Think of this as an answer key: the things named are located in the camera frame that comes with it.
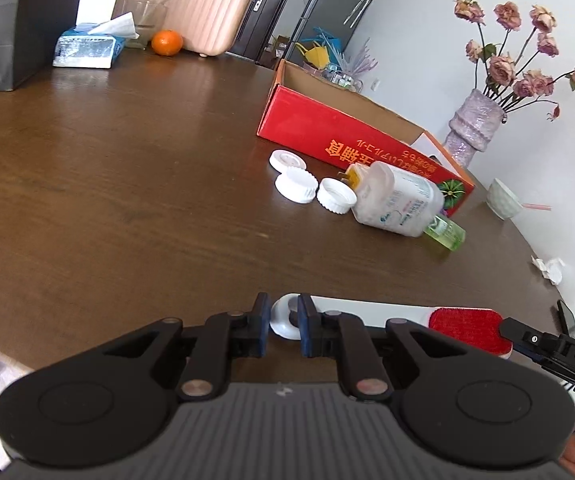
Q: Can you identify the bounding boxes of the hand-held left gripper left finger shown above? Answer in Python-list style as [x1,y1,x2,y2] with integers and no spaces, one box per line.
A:
[102,292,272,404]

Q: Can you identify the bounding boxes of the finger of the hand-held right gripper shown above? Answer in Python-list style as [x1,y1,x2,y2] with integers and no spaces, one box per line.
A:
[498,316,568,367]

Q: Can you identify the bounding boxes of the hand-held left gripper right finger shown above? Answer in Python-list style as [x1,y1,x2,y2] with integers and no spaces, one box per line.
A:
[297,294,469,404]

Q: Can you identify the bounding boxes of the white lint brush red pad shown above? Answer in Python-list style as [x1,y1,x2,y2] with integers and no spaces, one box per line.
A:
[270,292,512,361]

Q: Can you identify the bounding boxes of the green spray bottle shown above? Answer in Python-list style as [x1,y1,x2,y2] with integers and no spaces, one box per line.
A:
[423,212,467,252]

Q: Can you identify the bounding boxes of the ribbed white bottle cap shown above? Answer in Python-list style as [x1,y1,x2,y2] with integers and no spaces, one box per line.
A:
[316,177,357,215]
[274,167,319,205]

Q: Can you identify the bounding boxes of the white pill bottle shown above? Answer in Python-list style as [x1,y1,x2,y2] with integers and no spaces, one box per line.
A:
[351,161,445,237]

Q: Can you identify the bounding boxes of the white charger plug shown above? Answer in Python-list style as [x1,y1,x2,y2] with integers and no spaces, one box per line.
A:
[337,162,371,192]

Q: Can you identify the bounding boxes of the red cardboard box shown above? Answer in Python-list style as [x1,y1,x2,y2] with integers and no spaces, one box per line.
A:
[256,58,475,218]

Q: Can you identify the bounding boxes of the black phone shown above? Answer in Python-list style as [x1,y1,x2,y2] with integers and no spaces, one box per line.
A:
[556,300,575,337]

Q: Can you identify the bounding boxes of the crumpled white tissue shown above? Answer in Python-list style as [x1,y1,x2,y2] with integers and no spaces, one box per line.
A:
[531,256,566,286]

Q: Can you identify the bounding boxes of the pale green bowl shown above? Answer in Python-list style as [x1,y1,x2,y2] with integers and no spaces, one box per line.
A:
[485,178,524,221]

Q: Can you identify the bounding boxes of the lilac ceramic vase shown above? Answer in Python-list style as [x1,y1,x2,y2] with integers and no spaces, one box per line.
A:
[442,88,508,168]

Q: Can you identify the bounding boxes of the dried pink roses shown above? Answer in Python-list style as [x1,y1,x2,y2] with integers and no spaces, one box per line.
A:
[453,0,575,122]

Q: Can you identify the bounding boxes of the yellow and blue bag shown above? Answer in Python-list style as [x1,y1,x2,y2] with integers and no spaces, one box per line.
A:
[295,25,348,68]

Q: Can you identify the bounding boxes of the orange fruit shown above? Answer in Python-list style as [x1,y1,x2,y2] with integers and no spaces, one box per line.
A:
[151,29,184,57]

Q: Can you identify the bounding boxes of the dark wooden door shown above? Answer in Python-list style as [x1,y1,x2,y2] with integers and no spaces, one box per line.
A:
[228,0,308,66]

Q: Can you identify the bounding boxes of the blue tissue pack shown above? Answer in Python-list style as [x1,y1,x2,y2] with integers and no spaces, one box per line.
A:
[52,11,140,69]

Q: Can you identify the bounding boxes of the pink suitcase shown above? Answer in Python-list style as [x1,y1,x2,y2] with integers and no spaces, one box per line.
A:
[112,0,258,58]

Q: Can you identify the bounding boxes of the clear glass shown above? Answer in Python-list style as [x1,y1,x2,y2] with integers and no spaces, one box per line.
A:
[122,0,169,51]

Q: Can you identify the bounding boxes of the wire basket with jars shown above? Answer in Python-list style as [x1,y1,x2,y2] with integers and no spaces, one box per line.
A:
[327,67,364,92]

